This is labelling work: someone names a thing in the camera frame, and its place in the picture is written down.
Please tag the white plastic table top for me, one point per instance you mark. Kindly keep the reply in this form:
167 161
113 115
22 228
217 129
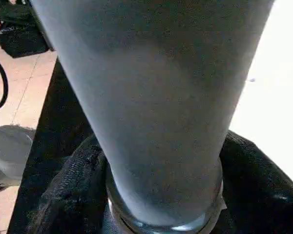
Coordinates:
278 97

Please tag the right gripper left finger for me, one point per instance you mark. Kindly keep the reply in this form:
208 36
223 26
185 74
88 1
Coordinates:
75 200

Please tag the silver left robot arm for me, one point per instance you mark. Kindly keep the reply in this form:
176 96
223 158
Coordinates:
9 151

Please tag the black bag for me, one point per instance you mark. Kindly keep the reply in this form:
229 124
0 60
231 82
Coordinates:
19 36

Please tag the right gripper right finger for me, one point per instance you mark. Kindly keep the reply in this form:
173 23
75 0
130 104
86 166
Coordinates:
254 195

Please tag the white plastic table leg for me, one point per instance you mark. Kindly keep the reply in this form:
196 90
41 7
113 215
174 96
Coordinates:
156 97

